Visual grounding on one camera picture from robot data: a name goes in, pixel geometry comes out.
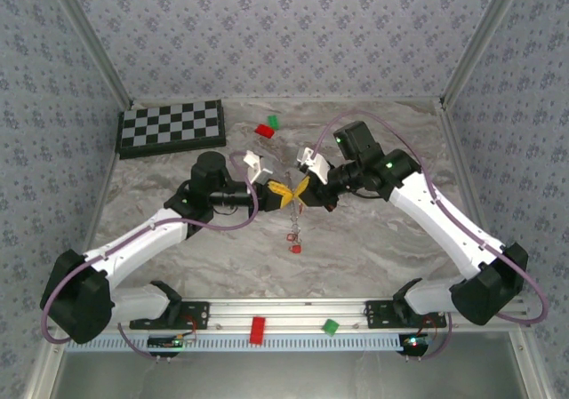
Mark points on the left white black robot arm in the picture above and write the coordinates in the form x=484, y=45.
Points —
x=133, y=243

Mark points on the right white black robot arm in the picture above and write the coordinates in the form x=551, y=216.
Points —
x=444, y=221

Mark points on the black grey checkerboard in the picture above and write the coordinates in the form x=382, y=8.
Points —
x=171, y=125

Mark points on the small red toy brick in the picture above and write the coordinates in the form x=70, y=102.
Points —
x=264, y=130

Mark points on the small green toy brick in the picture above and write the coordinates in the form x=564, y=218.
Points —
x=272, y=121

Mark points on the green toy block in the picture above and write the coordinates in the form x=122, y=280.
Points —
x=330, y=327

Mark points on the long red toy brick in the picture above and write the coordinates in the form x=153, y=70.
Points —
x=257, y=330

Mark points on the left circuit board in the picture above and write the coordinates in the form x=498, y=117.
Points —
x=164, y=342

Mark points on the circuit board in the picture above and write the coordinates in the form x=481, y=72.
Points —
x=164, y=342
x=415, y=342

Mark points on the grey metal panel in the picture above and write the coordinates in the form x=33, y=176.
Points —
x=284, y=377

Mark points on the right circuit board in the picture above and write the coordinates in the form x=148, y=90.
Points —
x=415, y=342

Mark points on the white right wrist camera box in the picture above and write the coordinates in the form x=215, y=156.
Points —
x=318, y=165

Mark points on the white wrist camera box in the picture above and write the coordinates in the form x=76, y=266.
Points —
x=258, y=163
x=318, y=165

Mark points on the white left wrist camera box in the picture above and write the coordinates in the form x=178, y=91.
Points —
x=258, y=163

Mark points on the aluminium side rail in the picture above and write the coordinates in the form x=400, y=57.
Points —
x=455, y=150
x=111, y=172

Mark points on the aluminium front rail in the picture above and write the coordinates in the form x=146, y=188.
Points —
x=289, y=312

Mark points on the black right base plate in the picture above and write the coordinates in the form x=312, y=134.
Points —
x=375, y=316

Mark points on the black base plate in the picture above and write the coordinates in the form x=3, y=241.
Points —
x=195, y=321
x=375, y=316

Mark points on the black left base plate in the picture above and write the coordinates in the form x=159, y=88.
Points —
x=195, y=321

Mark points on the aluminium frame post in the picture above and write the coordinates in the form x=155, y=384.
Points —
x=484, y=34
x=89, y=34

